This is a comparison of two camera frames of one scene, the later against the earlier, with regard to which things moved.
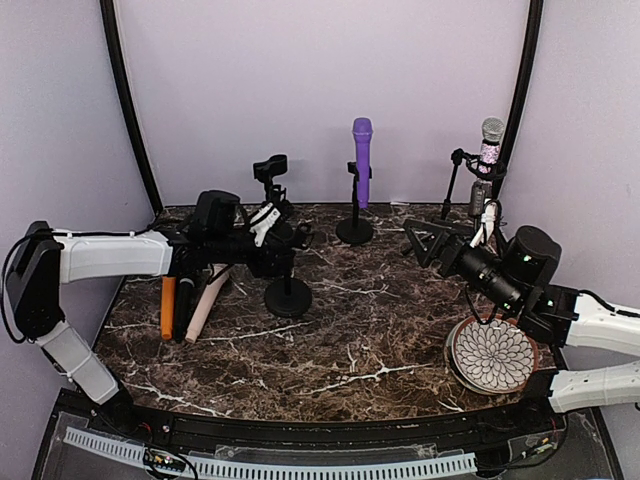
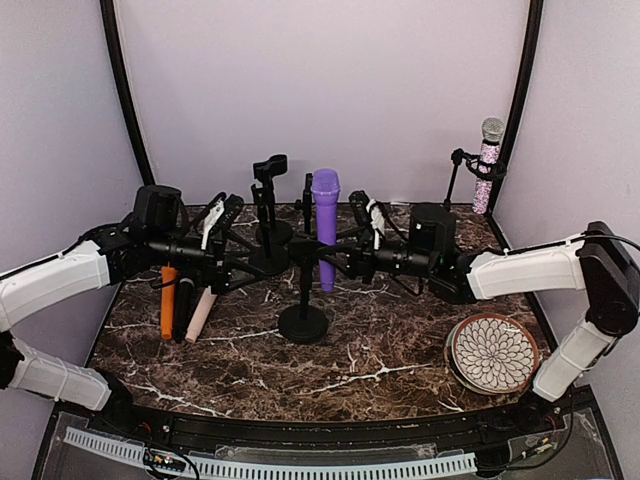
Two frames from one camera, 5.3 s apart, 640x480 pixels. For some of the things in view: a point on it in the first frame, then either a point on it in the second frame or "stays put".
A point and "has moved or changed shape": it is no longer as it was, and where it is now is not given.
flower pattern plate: (491, 355) stays put
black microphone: (184, 299) stays put
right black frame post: (534, 18) stays put
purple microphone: (362, 129) to (326, 184)
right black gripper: (447, 240) to (360, 261)
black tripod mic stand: (486, 170) stays put
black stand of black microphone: (277, 196) has moved or changed shape
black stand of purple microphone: (355, 231) to (304, 323)
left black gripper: (272, 248) to (216, 275)
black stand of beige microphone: (290, 297) to (307, 197)
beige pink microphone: (208, 302) stays put
